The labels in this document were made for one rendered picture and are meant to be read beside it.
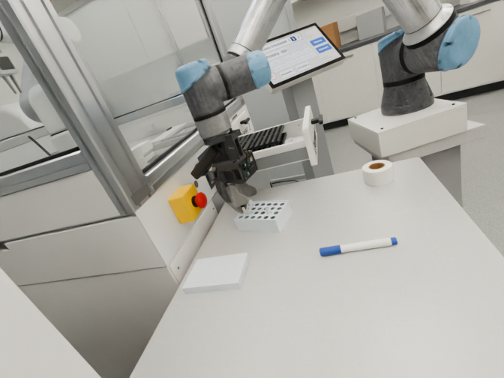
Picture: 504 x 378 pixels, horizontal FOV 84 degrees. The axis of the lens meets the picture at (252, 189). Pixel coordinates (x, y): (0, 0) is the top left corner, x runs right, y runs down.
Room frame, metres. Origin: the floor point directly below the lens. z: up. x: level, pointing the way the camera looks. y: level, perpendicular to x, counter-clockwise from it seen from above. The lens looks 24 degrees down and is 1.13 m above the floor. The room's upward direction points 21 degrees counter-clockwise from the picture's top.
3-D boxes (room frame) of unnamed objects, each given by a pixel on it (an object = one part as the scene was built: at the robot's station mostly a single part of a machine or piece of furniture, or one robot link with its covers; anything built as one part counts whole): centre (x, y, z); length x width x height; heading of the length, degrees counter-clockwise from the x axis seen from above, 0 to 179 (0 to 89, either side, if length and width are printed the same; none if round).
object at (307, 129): (0.85, -0.24, 0.87); 0.29 x 0.02 x 0.11; 159
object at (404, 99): (0.86, -0.56, 0.89); 0.15 x 0.15 x 0.10
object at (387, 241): (0.41, -0.15, 0.77); 0.14 x 0.02 x 0.02; 72
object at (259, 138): (0.92, -0.05, 0.87); 0.22 x 0.18 x 0.06; 69
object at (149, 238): (1.17, 0.50, 0.87); 1.02 x 0.95 x 0.14; 159
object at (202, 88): (0.64, 0.03, 1.11); 0.09 x 0.08 x 0.11; 99
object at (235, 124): (1.26, -0.05, 0.87); 0.29 x 0.02 x 0.11; 159
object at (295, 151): (0.93, -0.04, 0.86); 0.40 x 0.26 x 0.06; 69
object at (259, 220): (0.63, 0.00, 0.78); 0.12 x 0.08 x 0.04; 52
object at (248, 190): (0.65, 0.02, 0.85); 0.06 x 0.03 x 0.09; 52
